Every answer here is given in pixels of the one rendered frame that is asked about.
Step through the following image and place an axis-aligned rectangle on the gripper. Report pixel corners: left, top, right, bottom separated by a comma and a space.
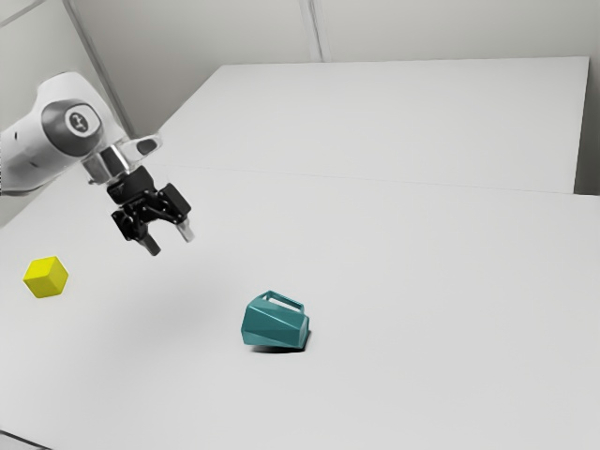
105, 166, 196, 258

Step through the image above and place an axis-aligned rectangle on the teal faceted mug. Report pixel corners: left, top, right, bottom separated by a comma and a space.
241, 290, 311, 351

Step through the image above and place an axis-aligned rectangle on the yellow cube block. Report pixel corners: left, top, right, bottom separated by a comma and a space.
22, 255, 69, 299

